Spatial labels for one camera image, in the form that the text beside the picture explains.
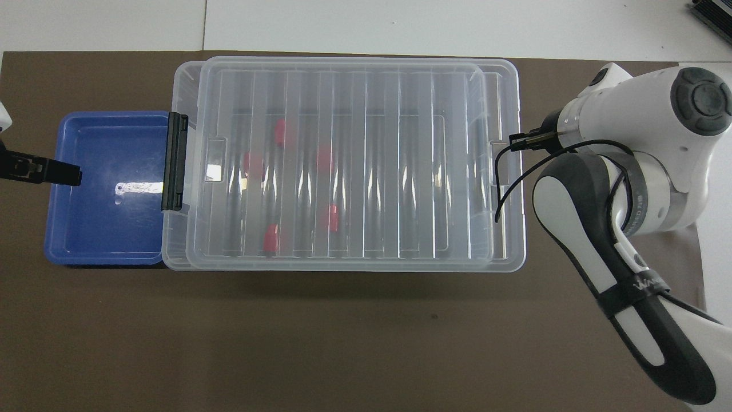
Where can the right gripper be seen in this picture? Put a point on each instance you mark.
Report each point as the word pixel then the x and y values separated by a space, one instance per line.
pixel 552 123

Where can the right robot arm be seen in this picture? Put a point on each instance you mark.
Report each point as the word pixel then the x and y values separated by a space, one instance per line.
pixel 657 120

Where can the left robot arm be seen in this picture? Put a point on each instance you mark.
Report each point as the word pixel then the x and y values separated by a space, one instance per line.
pixel 4 117

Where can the clear plastic storage box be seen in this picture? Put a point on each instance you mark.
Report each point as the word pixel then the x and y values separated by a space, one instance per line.
pixel 509 252

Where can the clear plastic box lid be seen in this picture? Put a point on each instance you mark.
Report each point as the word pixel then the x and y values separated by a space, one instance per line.
pixel 400 171

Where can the red block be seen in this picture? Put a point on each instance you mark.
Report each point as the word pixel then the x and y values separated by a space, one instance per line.
pixel 280 133
pixel 271 238
pixel 333 218

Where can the black box latch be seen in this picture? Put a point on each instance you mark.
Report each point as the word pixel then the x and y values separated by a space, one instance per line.
pixel 175 166

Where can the blue plastic tray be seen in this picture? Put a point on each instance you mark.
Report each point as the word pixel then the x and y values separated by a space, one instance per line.
pixel 103 229

